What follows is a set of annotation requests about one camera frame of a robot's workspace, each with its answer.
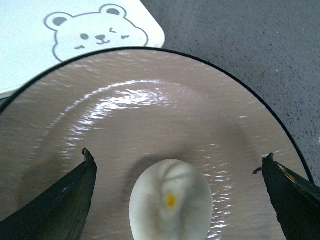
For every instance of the beige plate black rim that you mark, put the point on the beige plate black rim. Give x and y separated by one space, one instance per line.
132 108

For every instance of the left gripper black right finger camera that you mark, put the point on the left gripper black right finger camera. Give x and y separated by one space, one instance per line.
295 200

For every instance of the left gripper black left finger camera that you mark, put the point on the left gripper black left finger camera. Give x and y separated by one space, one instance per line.
60 212

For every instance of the white steamed bun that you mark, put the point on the white steamed bun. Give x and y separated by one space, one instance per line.
171 200

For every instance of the white bear tray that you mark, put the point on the white bear tray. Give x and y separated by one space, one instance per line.
36 35

